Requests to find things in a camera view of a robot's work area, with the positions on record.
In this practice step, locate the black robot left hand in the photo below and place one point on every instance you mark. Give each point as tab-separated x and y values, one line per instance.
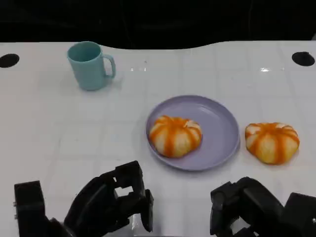
98	205

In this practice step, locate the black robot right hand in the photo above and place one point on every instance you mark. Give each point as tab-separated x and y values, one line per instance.
247	209

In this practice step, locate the orange striped toy bread roll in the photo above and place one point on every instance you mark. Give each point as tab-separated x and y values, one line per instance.
175	137
271	143

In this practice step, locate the lilac plate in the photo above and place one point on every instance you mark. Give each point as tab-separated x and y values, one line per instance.
217	128

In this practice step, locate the pale green mug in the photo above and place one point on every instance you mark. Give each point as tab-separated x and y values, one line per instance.
86	71

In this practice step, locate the black table grommet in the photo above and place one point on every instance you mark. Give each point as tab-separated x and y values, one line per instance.
8	60
303	58

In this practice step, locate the black backdrop cloth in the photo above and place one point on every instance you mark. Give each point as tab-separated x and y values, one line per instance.
158	22

